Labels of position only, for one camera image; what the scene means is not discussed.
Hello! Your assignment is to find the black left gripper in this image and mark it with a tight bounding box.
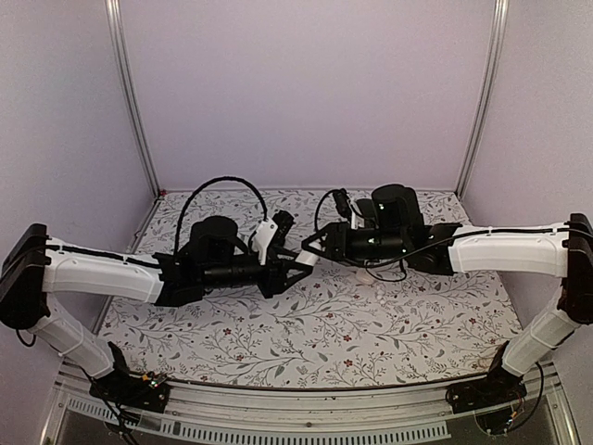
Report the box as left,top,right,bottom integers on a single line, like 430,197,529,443
201,248,313,300

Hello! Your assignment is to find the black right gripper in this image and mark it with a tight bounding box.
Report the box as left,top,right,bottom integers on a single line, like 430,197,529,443
301,221,409,267

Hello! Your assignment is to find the white earbud case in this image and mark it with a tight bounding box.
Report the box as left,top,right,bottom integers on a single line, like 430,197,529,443
296,250,319,267
355,270,375,286

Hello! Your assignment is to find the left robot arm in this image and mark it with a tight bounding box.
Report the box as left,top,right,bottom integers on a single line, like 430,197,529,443
1,216,318,402

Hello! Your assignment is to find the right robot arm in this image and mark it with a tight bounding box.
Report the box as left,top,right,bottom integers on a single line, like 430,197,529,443
302,184,592,404

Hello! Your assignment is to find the floral patterned table mat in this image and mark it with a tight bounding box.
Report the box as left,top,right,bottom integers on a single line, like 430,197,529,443
97,187,524,389

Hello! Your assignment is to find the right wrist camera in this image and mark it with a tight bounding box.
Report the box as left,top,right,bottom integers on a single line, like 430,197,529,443
332,189,366,229

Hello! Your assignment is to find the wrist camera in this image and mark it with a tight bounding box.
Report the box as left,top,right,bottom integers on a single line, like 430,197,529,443
332,189,366,229
250,210,295,265

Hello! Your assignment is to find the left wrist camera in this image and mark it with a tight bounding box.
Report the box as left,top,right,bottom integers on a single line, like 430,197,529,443
250,210,295,265

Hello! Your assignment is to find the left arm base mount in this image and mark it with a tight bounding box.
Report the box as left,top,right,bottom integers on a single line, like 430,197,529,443
89,342,170,413

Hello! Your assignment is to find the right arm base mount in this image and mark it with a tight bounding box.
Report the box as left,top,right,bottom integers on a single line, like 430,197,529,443
445,342,527,413

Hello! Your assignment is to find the front aluminium rail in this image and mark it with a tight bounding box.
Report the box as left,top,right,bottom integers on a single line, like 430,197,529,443
41,362,581,444

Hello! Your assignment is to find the right aluminium frame post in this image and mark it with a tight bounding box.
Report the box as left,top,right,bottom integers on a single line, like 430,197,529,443
455,0,510,201

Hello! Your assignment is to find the aluminium frame post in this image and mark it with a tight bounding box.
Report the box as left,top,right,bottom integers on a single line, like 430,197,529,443
455,0,510,201
105,0,161,198

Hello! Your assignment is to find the left aluminium frame post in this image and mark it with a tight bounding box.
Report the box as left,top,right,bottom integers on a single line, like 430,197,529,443
105,0,161,198

